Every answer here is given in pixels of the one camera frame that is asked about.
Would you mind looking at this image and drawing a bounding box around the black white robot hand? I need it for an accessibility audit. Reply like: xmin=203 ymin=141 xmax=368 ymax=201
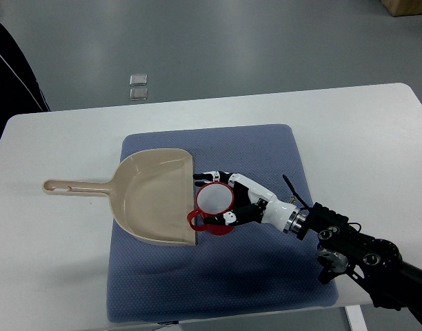
xmin=193 ymin=170 xmax=300 ymax=232

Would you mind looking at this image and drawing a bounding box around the red cup white inside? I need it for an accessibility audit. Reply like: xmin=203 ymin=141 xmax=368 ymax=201
xmin=187 ymin=182 xmax=234 ymax=236

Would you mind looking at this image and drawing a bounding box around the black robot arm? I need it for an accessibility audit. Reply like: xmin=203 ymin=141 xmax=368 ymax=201
xmin=284 ymin=203 xmax=422 ymax=325

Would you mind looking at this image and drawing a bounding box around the beige plastic dustpan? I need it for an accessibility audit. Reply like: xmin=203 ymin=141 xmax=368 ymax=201
xmin=42 ymin=148 xmax=197 ymax=246

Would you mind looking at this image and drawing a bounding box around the blue textured mat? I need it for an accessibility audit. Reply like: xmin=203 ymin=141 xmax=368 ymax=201
xmin=106 ymin=124 xmax=339 ymax=323

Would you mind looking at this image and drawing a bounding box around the white table leg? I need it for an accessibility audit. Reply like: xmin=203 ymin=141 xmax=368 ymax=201
xmin=345 ymin=305 xmax=368 ymax=331

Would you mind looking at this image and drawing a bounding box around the lower metal floor plate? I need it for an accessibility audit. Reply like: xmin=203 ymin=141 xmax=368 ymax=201
xmin=130 ymin=87 xmax=148 ymax=101

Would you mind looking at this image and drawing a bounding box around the metal floor plate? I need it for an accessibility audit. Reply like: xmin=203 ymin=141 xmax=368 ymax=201
xmin=129 ymin=74 xmax=148 ymax=86
xmin=130 ymin=87 xmax=148 ymax=101

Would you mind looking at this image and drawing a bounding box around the upper metal floor plate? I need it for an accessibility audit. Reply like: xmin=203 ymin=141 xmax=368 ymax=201
xmin=129 ymin=74 xmax=148 ymax=86

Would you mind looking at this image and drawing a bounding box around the brown cardboard box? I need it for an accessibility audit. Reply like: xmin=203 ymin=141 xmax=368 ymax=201
xmin=381 ymin=0 xmax=422 ymax=17

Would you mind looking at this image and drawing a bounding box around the black chair at left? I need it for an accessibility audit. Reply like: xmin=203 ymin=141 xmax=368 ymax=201
xmin=0 ymin=23 xmax=50 ymax=140

